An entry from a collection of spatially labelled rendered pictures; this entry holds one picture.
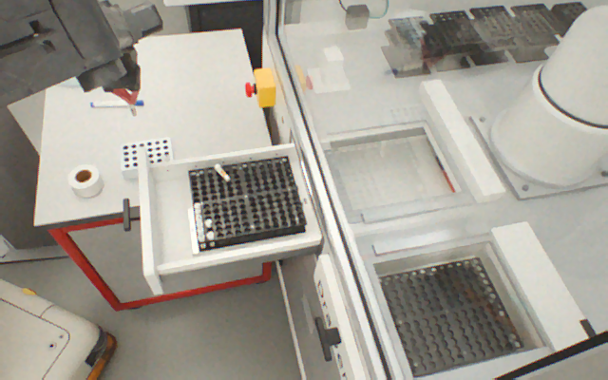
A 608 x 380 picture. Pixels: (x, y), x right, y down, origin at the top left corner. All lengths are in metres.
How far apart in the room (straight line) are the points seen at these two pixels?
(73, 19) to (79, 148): 0.84
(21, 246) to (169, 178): 1.11
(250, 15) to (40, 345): 1.23
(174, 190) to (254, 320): 0.86
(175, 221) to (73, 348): 0.68
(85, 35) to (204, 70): 0.97
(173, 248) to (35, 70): 0.61
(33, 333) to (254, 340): 0.71
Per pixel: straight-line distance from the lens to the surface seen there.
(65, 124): 1.34
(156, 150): 1.17
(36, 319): 1.63
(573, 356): 0.35
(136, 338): 1.81
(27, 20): 0.44
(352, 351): 0.81
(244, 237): 0.93
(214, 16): 1.64
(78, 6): 0.45
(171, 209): 1.02
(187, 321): 1.80
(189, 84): 1.36
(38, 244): 2.04
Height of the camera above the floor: 1.71
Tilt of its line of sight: 56 degrees down
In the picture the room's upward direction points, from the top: 7 degrees clockwise
